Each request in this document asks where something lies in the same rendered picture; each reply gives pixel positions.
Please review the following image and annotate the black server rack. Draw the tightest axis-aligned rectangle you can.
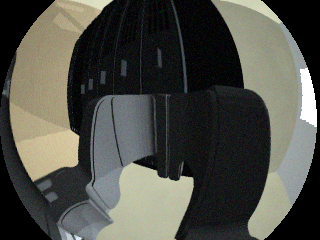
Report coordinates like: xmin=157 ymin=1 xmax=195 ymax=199
xmin=67 ymin=0 xmax=244 ymax=135

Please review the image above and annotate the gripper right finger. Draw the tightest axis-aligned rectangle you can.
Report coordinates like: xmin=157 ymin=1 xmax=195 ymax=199
xmin=168 ymin=85 xmax=271 ymax=240

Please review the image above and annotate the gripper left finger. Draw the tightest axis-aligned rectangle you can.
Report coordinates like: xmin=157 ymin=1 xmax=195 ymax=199
xmin=34 ymin=94 xmax=171 ymax=240

